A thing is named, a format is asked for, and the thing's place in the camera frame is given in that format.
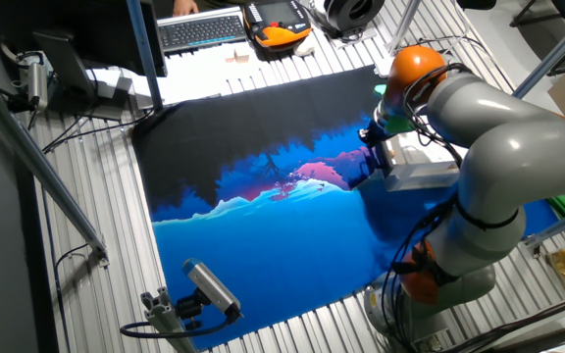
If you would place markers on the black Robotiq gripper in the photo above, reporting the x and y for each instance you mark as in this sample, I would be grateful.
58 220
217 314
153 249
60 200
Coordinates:
374 131

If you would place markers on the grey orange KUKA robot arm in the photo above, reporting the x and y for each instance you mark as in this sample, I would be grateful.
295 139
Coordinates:
508 157

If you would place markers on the person's hand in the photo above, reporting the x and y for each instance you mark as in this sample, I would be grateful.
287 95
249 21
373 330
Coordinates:
185 7

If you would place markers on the white power strip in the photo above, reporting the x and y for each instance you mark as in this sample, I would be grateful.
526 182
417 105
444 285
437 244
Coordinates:
385 66

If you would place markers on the white plastic object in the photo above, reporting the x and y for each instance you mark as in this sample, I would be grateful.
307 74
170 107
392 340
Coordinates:
305 47

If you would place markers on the black round spool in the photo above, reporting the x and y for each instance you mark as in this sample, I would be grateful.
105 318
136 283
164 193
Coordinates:
353 12

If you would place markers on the orange black teach pendant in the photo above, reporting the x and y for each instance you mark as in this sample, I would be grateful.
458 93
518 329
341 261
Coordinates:
282 36

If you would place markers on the large pale wooden block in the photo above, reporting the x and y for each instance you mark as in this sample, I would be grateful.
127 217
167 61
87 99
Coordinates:
241 56

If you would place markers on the blue landscape printed mat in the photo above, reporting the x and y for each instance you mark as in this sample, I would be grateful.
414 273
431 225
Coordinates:
272 255

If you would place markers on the small pale wooden block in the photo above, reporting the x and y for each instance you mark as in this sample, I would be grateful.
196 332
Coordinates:
229 59

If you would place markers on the white paper sheet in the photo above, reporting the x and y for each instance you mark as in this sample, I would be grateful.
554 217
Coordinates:
199 78

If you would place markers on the black computer keyboard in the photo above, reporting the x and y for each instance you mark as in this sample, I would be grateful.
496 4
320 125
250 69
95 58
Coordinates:
199 32

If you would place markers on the long aluminium beam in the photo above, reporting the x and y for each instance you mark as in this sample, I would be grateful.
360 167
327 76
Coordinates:
562 223
557 49
42 162

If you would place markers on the grey monitor stand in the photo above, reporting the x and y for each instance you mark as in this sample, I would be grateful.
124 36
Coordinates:
66 64

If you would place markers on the black computer monitor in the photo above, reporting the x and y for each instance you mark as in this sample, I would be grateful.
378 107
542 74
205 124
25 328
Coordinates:
66 29

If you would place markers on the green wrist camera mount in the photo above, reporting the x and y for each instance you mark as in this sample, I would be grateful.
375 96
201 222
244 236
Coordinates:
395 122

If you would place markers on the white cabinet frame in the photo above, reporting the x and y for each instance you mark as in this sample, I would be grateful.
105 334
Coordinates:
420 169

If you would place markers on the aluminium frame post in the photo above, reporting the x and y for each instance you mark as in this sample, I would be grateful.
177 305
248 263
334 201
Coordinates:
144 54
402 24

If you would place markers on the grey camera with blue end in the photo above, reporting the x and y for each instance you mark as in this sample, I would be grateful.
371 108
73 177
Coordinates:
211 287

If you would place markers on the short aluminium extrusion bracket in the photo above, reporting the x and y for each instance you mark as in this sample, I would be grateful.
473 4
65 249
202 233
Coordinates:
165 318

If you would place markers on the grey mounted camera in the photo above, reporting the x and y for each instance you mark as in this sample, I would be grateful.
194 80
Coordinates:
37 83

